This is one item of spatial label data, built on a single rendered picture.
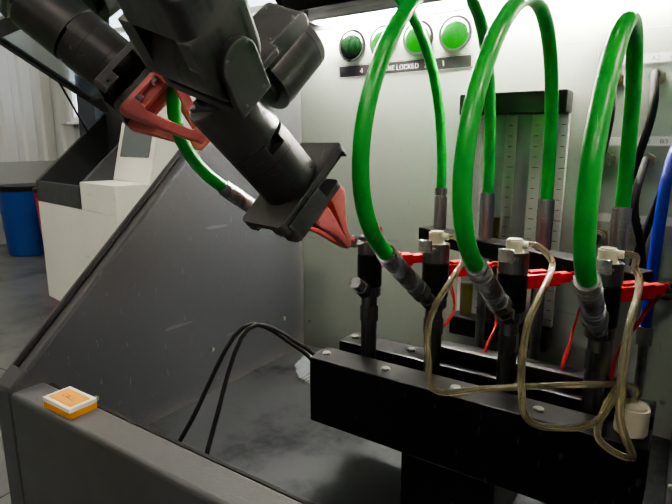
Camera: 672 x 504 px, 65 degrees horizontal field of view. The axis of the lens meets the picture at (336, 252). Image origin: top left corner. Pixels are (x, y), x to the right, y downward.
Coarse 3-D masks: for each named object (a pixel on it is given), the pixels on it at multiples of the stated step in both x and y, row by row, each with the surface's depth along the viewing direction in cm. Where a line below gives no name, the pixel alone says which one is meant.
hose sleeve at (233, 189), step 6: (228, 186) 56; (234, 186) 56; (222, 192) 56; (228, 192) 56; (234, 192) 56; (240, 192) 57; (228, 198) 56; (234, 198) 56; (240, 198) 57; (246, 198) 57; (252, 198) 58; (234, 204) 57; (240, 204) 57; (246, 204) 57; (246, 210) 58
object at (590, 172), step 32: (640, 32) 43; (608, 64) 34; (640, 64) 46; (608, 96) 33; (640, 96) 48; (608, 128) 33; (576, 192) 33; (576, 224) 33; (576, 256) 34; (576, 288) 37; (608, 320) 43
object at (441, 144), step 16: (400, 0) 65; (416, 16) 66; (416, 32) 67; (432, 64) 69; (432, 80) 70; (176, 96) 51; (432, 96) 71; (176, 112) 52; (176, 144) 53; (192, 160) 53; (208, 176) 55
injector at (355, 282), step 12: (360, 252) 59; (372, 252) 58; (360, 264) 59; (372, 264) 58; (360, 276) 59; (372, 276) 59; (360, 288) 58; (372, 288) 59; (372, 300) 60; (360, 312) 61; (372, 312) 60; (372, 324) 60; (372, 336) 61; (372, 348) 61
